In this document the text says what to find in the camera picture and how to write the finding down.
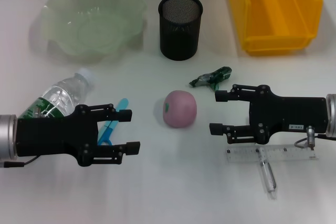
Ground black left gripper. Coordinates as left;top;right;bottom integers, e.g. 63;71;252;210
17;103;141;167

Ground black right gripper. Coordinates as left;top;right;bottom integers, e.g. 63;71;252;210
209;84;328;145

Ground blue scissors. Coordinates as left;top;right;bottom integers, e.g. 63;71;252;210
97;98;131;147

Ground green plastic wrapper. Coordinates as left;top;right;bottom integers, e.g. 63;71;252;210
188;66;233;91

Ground pink peach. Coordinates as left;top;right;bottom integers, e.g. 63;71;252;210
162;90;197;129

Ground clear water bottle green label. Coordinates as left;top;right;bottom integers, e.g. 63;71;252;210
17;68;97;120

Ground clear grey pen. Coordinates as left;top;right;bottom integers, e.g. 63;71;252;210
256;144;279;200

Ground clear plastic ruler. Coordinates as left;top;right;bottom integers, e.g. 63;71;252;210
226;144;320;164

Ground black mesh pen holder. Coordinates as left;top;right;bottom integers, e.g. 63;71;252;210
157;0;204;61

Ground pale green wavy fruit bowl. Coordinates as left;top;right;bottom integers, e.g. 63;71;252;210
40;0;148;65

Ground yellow plastic bin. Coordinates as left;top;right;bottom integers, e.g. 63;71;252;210
227;0;323;56

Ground right gripper cable with connector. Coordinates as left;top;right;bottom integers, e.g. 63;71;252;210
293;125;336;149

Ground gripper cable with connector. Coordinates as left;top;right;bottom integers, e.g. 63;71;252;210
0;155;40;168
293;125;336;149

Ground left gripper cable with connector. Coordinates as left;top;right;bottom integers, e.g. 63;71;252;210
0;155;40;168

